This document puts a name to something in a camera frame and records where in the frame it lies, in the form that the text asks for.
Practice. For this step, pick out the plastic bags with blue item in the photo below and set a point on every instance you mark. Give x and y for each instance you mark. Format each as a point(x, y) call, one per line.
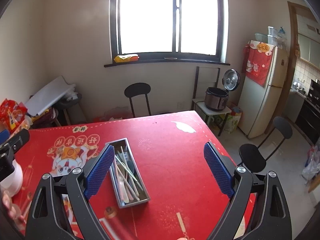
point(281, 36)

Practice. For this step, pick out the white board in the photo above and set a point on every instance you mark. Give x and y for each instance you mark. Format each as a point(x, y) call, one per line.
point(47, 95)

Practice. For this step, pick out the colourful shopping bag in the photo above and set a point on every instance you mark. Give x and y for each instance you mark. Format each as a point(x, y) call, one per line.
point(232, 122)

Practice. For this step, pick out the person's right hand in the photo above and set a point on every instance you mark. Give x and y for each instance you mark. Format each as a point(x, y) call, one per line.
point(182, 238)

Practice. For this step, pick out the beige printed box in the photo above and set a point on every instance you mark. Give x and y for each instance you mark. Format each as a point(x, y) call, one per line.
point(26, 123)

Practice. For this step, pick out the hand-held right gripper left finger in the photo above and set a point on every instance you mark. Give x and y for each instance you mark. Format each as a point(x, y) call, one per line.
point(100, 172)

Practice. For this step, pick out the red fridge cover cloth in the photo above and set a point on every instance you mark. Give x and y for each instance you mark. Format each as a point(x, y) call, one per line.
point(257, 67)

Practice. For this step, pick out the red snack bag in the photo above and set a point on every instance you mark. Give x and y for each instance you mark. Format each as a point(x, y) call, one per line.
point(12, 115)

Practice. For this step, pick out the black integrated stove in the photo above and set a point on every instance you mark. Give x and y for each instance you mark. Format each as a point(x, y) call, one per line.
point(310, 120)

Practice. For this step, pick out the wooden door frame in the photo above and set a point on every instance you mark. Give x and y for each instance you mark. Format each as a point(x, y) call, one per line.
point(291, 30)

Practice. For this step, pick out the dark windowsill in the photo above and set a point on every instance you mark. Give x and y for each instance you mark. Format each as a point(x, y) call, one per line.
point(200, 61)

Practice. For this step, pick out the blue plastic spoon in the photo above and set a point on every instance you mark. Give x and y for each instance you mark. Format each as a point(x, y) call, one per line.
point(130, 166)

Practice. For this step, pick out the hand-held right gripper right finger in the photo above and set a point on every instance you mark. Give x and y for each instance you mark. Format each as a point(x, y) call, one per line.
point(218, 172)

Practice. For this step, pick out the white round container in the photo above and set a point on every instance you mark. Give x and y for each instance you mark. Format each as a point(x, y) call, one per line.
point(13, 177)

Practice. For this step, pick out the black round-back chair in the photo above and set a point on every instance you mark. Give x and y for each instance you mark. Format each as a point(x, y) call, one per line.
point(137, 89)
point(251, 156)

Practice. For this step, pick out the yellow snack bag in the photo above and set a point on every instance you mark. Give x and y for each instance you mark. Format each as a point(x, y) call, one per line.
point(125, 58)

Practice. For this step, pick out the cream refrigerator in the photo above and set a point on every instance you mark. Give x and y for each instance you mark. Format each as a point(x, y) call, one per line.
point(260, 110)

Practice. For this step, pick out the person's left hand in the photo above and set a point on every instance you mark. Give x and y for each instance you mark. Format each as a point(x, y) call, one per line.
point(7, 202)

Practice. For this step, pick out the black metal rack frame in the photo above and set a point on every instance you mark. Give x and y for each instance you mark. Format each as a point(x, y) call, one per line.
point(197, 80)

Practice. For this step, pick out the red printed tablecloth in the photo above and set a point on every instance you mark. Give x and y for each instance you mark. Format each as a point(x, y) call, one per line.
point(170, 155)

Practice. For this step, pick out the pale green basket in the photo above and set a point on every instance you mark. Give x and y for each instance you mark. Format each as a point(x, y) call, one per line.
point(261, 37)

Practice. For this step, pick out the translucent red plastic bag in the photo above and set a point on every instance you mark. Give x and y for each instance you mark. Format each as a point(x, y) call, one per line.
point(112, 116)

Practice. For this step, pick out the white plastic bags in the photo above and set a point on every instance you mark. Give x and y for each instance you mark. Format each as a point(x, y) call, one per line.
point(312, 170)

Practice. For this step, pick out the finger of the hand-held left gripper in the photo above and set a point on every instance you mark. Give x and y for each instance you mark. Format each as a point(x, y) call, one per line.
point(3, 136)
point(20, 137)

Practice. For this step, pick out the dark round stool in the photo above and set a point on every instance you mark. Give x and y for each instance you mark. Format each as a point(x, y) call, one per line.
point(72, 102)

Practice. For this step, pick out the small white side table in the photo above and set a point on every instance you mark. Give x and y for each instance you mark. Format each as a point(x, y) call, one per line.
point(202, 105)

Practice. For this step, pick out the clear plastic storage containers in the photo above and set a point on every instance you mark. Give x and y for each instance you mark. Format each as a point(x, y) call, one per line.
point(271, 36)

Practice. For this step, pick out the dark framed window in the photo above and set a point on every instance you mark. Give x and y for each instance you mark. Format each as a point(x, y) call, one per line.
point(145, 17)

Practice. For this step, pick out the stainless steel utensil tray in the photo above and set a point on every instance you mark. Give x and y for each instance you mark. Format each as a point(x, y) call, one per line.
point(135, 203)

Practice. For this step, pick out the green chopstick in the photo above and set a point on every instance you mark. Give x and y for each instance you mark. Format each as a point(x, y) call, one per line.
point(126, 170)

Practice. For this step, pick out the grey kitchen counter cabinet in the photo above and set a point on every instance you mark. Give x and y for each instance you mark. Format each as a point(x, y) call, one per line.
point(292, 105)

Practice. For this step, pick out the electric pressure cooker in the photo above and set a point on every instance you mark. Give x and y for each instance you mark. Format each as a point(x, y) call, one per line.
point(216, 101)

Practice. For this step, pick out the glass-front upper kitchen cabinets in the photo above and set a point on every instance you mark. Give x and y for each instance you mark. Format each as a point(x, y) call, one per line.
point(312, 50)

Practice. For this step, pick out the small round plate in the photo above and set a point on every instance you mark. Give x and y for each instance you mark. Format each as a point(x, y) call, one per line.
point(170, 58)

